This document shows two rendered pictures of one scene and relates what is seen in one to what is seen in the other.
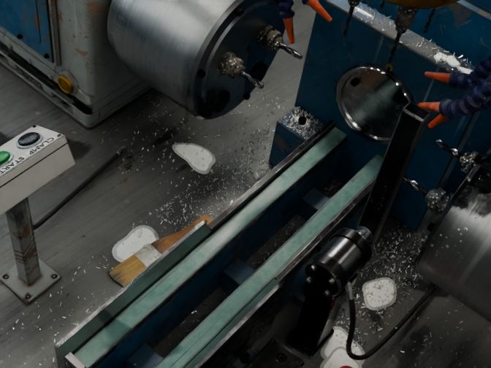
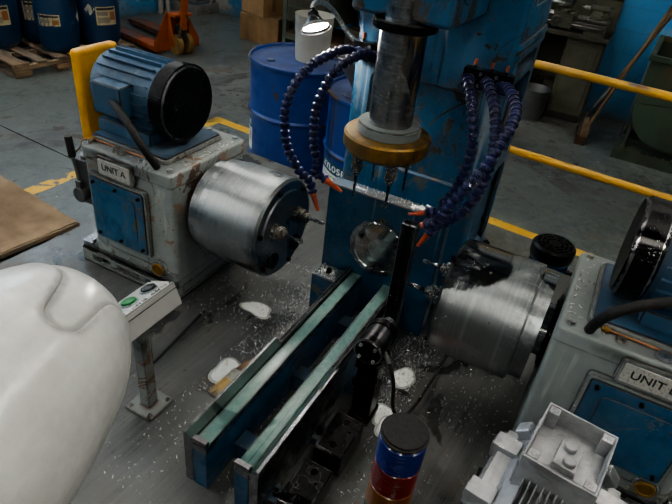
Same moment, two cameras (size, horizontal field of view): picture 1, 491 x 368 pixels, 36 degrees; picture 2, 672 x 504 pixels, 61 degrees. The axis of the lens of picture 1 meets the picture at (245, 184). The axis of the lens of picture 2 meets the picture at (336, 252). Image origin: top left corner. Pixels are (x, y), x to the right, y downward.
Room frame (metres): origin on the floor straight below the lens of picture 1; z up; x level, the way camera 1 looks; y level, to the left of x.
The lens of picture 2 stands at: (-0.21, 0.06, 1.77)
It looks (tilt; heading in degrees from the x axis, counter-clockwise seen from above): 34 degrees down; 352
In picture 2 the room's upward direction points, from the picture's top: 7 degrees clockwise
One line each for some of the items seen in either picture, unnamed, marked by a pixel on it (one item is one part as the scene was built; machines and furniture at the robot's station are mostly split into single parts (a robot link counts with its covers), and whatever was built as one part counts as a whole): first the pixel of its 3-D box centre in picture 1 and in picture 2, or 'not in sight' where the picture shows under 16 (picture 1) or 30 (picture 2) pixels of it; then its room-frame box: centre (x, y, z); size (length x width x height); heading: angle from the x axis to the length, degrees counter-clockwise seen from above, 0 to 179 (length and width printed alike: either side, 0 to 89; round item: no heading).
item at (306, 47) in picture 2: not in sight; (311, 37); (3.02, -0.08, 0.99); 0.24 x 0.22 x 0.24; 54
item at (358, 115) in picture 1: (374, 106); (376, 249); (0.92, -0.18, 1.02); 0.15 x 0.02 x 0.15; 58
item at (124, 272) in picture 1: (165, 249); (247, 370); (0.71, 0.11, 0.80); 0.21 x 0.05 x 0.01; 142
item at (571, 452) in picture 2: not in sight; (563, 461); (0.26, -0.36, 1.11); 0.12 x 0.11 x 0.07; 141
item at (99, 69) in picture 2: not in sight; (136, 139); (1.15, 0.42, 1.16); 0.33 x 0.26 x 0.42; 58
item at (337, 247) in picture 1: (410, 240); (418, 332); (0.73, -0.27, 0.92); 0.45 x 0.13 x 0.24; 148
